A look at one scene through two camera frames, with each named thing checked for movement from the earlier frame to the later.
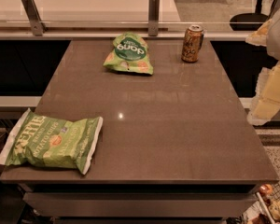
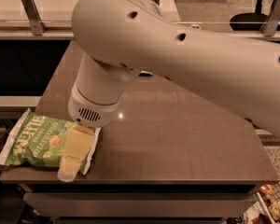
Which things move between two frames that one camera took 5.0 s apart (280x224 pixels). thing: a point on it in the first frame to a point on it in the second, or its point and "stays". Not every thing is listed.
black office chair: (251, 21) stays
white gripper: (279, 36) to (91, 112)
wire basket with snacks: (270, 205) stays
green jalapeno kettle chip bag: (35, 139) stays
